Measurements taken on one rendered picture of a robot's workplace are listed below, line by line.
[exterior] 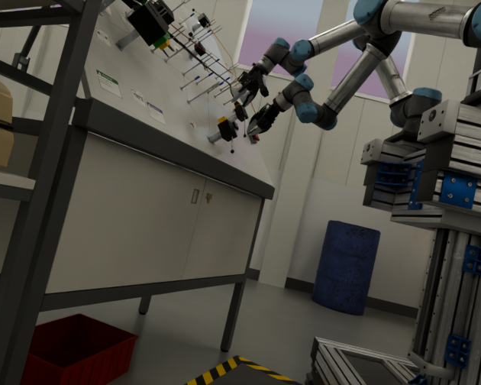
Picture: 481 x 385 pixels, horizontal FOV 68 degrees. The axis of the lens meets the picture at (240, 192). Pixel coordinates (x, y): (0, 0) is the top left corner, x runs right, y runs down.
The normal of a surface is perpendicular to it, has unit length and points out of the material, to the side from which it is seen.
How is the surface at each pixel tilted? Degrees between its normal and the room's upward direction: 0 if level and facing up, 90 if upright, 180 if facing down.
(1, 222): 90
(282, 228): 90
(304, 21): 90
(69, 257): 90
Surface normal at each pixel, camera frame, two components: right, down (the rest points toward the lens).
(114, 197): 0.87, 0.18
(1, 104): 0.92, -0.12
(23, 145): -0.43, -0.16
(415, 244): 0.01, -0.06
